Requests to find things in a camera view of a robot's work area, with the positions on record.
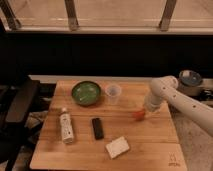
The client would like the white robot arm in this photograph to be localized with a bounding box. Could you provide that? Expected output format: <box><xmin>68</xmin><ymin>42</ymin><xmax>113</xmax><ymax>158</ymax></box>
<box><xmin>144</xmin><ymin>76</ymin><xmax>213</xmax><ymax>137</ymax></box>

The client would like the white sponge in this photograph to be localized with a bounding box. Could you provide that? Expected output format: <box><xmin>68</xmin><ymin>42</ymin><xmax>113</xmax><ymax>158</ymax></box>
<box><xmin>106</xmin><ymin>136</ymin><xmax>130</xmax><ymax>159</ymax></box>

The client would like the clear plastic cup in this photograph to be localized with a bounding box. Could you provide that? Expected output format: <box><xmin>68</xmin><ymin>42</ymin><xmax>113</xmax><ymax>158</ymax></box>
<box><xmin>105</xmin><ymin>84</ymin><xmax>122</xmax><ymax>105</ymax></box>

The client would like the grey round dish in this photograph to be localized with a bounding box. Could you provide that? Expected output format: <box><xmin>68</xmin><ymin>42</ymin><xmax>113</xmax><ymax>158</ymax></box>
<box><xmin>179</xmin><ymin>70</ymin><xmax>203</xmax><ymax>87</ymax></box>

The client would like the black rectangular block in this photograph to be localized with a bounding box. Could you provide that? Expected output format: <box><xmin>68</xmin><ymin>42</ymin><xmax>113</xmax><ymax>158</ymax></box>
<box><xmin>92</xmin><ymin>118</ymin><xmax>104</xmax><ymax>140</ymax></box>

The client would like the wooden cutting board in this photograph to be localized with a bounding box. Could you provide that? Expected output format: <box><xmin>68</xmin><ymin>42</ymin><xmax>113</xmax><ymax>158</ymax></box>
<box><xmin>30</xmin><ymin>80</ymin><xmax>187</xmax><ymax>171</ymax></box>

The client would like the green bowl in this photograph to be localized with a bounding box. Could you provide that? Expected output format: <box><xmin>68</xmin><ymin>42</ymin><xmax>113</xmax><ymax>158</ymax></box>
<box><xmin>71</xmin><ymin>81</ymin><xmax>101</xmax><ymax>106</ymax></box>

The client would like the white tube bottle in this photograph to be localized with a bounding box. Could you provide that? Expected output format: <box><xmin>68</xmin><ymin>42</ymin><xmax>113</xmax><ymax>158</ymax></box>
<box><xmin>60</xmin><ymin>108</ymin><xmax>74</xmax><ymax>143</ymax></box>

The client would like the black chair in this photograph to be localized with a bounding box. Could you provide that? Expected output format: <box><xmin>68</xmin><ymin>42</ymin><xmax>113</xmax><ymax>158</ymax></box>
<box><xmin>0</xmin><ymin>80</ymin><xmax>42</xmax><ymax>171</ymax></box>

